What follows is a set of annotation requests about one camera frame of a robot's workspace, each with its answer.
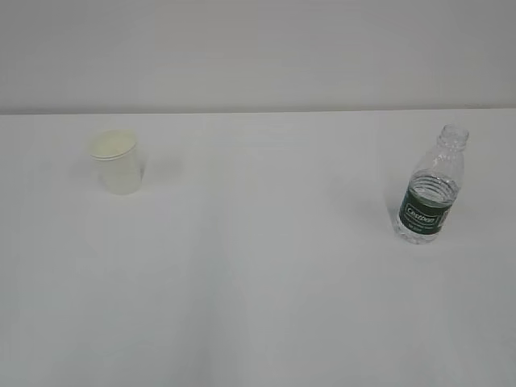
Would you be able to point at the white paper cup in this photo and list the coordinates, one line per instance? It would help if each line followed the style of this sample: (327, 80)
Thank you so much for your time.
(115, 155)

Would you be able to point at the clear water bottle green label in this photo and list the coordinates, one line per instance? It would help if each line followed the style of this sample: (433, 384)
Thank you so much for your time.
(433, 188)

